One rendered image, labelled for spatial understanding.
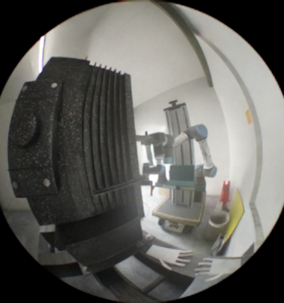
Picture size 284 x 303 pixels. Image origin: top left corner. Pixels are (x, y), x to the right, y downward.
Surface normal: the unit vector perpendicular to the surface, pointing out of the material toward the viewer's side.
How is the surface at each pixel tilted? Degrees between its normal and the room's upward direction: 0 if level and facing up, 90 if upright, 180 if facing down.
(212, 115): 90
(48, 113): 90
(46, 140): 90
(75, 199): 90
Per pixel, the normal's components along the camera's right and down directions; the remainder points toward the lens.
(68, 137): 0.69, -0.07
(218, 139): -0.71, 0.07
